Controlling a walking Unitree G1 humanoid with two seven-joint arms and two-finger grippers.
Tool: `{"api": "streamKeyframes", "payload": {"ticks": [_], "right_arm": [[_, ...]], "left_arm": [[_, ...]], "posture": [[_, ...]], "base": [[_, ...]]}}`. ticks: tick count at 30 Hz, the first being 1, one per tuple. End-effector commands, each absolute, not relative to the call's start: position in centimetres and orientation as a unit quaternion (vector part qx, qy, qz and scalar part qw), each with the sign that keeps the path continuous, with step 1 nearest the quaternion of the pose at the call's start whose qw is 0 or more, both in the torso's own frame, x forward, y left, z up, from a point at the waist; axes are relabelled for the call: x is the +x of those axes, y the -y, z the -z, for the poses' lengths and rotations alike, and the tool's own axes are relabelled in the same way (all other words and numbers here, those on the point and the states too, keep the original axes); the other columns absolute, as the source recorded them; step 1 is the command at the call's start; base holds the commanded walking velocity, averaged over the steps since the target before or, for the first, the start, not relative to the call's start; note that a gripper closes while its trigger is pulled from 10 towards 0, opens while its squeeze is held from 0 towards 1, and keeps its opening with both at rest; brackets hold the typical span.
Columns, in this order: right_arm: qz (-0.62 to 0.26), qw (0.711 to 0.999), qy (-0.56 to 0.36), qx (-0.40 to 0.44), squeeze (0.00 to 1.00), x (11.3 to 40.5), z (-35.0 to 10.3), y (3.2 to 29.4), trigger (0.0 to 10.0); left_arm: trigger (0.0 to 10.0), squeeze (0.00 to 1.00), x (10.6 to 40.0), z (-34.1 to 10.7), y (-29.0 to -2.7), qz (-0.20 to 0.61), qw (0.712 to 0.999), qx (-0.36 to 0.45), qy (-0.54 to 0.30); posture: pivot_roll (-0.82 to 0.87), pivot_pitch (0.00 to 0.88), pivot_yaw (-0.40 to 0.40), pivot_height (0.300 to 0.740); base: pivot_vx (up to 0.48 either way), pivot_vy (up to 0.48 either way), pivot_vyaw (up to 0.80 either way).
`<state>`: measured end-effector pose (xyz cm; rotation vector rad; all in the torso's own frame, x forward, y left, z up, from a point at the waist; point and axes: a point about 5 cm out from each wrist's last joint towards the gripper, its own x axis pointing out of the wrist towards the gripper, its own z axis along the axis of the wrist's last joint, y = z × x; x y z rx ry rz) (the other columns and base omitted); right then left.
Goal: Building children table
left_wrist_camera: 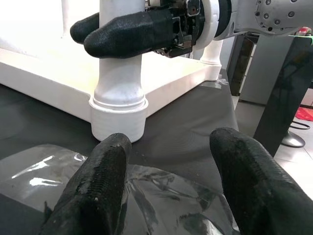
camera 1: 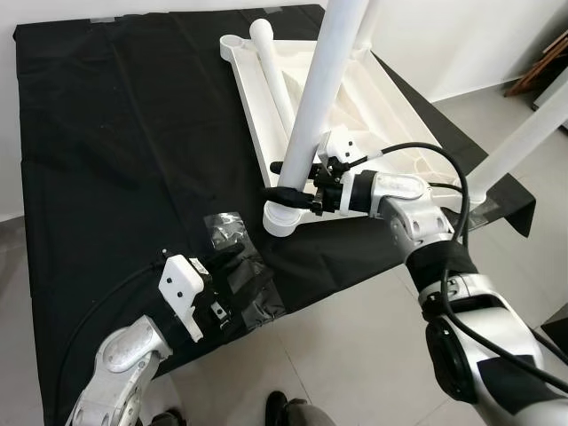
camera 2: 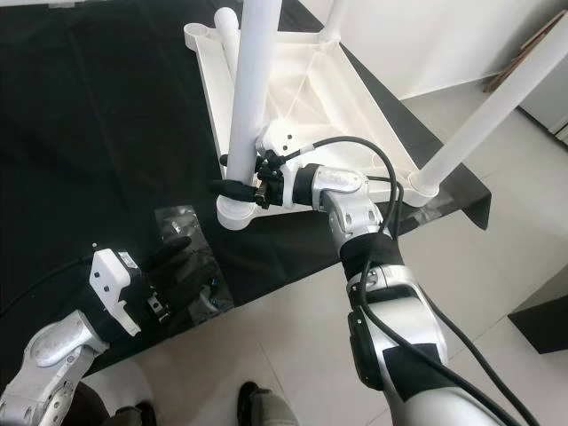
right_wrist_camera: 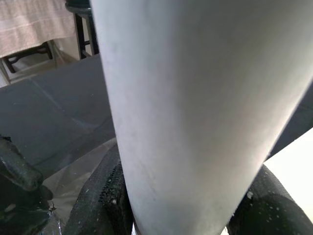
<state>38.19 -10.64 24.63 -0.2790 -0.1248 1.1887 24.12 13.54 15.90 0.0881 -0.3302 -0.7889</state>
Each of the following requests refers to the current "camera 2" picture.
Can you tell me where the grey robot left leg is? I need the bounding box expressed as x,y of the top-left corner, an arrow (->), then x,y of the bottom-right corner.
84,404 -> 156,426

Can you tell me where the black tablecloth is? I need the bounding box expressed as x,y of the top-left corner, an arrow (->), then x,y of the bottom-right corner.
0,0 -> 493,409

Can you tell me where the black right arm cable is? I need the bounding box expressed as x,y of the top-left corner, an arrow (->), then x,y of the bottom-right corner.
297,135 -> 533,426

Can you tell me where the white plastic children table top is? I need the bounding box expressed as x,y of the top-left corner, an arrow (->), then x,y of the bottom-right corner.
184,20 -> 440,232

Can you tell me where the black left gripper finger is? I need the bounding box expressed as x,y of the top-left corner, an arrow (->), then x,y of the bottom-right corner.
158,262 -> 198,296
146,235 -> 194,267

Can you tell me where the black low furniture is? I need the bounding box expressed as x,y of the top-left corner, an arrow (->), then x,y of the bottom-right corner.
508,266 -> 568,356

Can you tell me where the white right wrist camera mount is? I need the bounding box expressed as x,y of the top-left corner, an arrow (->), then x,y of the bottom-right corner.
257,120 -> 307,178

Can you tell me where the brown wooden frame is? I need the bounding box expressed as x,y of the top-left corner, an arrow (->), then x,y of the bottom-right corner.
484,9 -> 568,94

